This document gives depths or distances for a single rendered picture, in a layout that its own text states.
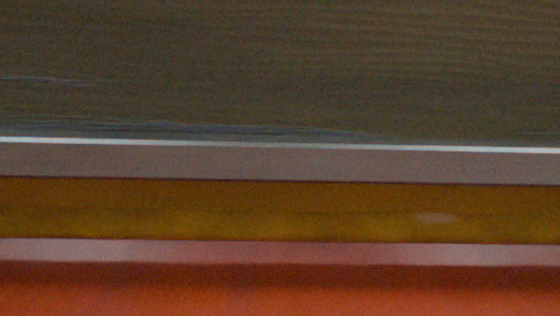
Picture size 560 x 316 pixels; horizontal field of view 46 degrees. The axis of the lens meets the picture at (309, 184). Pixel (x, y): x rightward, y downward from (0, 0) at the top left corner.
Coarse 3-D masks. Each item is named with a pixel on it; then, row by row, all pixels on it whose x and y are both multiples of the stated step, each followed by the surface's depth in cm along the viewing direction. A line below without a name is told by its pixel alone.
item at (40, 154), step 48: (0, 144) 16; (48, 144) 16; (96, 144) 16; (144, 144) 16; (192, 144) 16; (240, 144) 16; (288, 144) 16; (336, 144) 17; (384, 144) 17; (432, 144) 17; (480, 144) 17; (528, 144) 17
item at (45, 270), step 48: (0, 240) 21; (48, 240) 21; (96, 240) 21; (0, 288) 17; (48, 288) 17; (96, 288) 17; (144, 288) 17; (192, 288) 17; (240, 288) 18; (288, 288) 18; (336, 288) 18; (384, 288) 18; (432, 288) 18; (480, 288) 18; (528, 288) 18
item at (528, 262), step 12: (504, 252) 21; (516, 252) 21; (528, 252) 21; (540, 252) 21; (552, 252) 21; (516, 264) 20; (528, 264) 20; (540, 264) 20; (552, 264) 20; (528, 276) 19; (540, 276) 19; (552, 276) 19; (540, 288) 18; (552, 288) 18; (540, 300) 17; (552, 300) 17; (552, 312) 17
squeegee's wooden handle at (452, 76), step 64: (0, 0) 16; (64, 0) 17; (128, 0) 17; (192, 0) 17; (256, 0) 17; (320, 0) 17; (384, 0) 17; (448, 0) 17; (512, 0) 17; (0, 64) 17; (64, 64) 17; (128, 64) 17; (192, 64) 17; (256, 64) 17; (320, 64) 17; (384, 64) 17; (448, 64) 17; (512, 64) 18; (0, 128) 17; (64, 128) 17; (128, 128) 17; (192, 128) 17; (256, 128) 18; (320, 128) 18; (384, 128) 18; (448, 128) 18; (512, 128) 18
